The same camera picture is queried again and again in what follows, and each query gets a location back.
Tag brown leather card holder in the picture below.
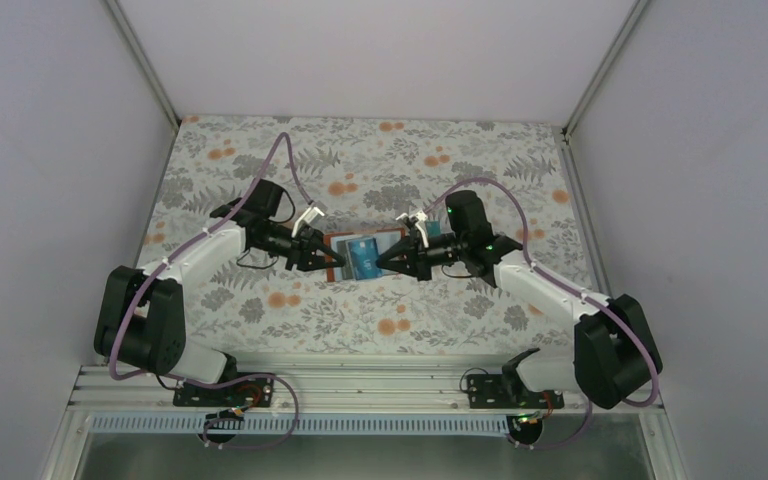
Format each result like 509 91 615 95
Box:
325 228 406 282

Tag teal credit card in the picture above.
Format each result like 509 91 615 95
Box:
423 221 442 240

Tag dark blue credit card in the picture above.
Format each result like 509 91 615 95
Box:
346 237 383 280

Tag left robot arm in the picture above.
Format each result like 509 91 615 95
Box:
93 180 345 388

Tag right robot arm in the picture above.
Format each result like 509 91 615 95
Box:
376 190 663 409

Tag floral patterned table mat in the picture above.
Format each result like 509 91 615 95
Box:
140 115 591 355

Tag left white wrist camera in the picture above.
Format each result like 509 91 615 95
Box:
291 202 325 238

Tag aluminium rail frame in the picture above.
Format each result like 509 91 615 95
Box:
67 351 665 415

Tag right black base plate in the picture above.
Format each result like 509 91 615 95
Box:
463 373 565 409

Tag blue slotted cable duct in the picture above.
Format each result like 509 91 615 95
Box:
88 412 508 437

